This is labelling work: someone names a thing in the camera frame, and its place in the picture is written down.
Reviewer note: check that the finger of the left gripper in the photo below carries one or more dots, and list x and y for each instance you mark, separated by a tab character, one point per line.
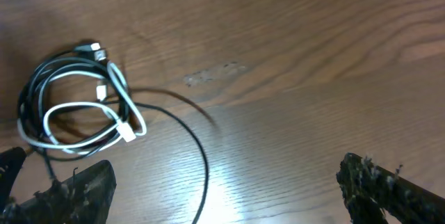
11	162

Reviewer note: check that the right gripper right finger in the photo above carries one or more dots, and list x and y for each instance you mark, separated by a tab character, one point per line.
370	193

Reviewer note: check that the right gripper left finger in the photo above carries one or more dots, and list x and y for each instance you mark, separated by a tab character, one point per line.
84	198

